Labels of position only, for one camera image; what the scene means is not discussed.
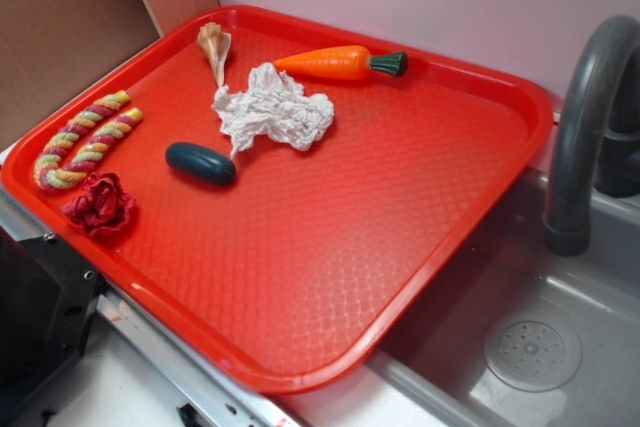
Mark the crumpled red cloth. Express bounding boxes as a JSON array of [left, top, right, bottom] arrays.
[[61, 172, 136, 238]]

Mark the black metal block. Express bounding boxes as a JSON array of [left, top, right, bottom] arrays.
[[1, 231, 102, 417]]

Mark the multicolour twisted rope toy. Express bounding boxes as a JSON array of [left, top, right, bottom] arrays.
[[33, 90, 143, 191]]

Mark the grey plastic sink basin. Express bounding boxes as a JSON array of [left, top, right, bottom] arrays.
[[369, 166, 640, 427]]

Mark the grey toy faucet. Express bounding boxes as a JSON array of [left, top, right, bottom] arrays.
[[543, 15, 639, 256]]

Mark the dark green oval object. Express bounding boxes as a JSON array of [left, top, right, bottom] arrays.
[[165, 142, 237, 186]]

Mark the crumpled white cloth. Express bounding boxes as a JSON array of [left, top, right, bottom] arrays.
[[212, 63, 335, 157]]

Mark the round sink drain cover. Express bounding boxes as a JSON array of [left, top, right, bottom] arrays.
[[483, 315, 582, 393]]

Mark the brown cardboard panel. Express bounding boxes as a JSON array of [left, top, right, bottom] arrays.
[[1, 0, 159, 148]]

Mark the orange toy carrot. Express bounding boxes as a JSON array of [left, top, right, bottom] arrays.
[[273, 45, 409, 80]]

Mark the red plastic tray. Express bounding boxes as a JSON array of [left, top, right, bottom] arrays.
[[1, 6, 553, 394]]

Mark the tan conch seashell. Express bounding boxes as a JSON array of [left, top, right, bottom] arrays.
[[197, 22, 232, 87]]

